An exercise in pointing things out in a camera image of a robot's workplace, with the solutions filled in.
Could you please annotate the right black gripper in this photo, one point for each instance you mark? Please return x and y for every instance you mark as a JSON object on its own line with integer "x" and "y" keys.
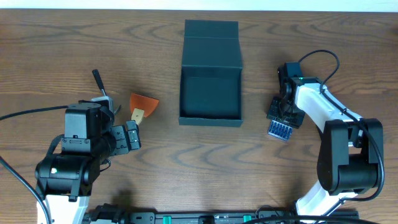
{"x": 295, "y": 122}

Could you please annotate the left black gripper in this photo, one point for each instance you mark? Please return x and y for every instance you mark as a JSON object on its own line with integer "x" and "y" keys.
{"x": 123, "y": 140}

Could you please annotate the blue precision screwdriver set case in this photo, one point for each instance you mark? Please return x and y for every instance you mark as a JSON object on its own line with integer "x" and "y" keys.
{"x": 279, "y": 130}

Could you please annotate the orange scraper wooden handle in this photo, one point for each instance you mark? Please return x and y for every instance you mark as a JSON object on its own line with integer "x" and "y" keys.
{"x": 141, "y": 107}

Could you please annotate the hammer with black grip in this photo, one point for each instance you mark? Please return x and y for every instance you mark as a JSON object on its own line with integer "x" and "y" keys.
{"x": 100, "y": 81}

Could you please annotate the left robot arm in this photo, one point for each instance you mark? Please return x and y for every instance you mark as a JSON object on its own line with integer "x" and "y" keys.
{"x": 75, "y": 160}

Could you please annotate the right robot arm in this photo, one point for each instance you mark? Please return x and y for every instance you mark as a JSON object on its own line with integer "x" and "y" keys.
{"x": 350, "y": 160}

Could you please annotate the dark green open box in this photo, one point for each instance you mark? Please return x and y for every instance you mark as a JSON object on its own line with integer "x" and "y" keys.
{"x": 212, "y": 66}

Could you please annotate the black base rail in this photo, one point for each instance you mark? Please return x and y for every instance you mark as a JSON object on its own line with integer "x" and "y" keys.
{"x": 113, "y": 214}

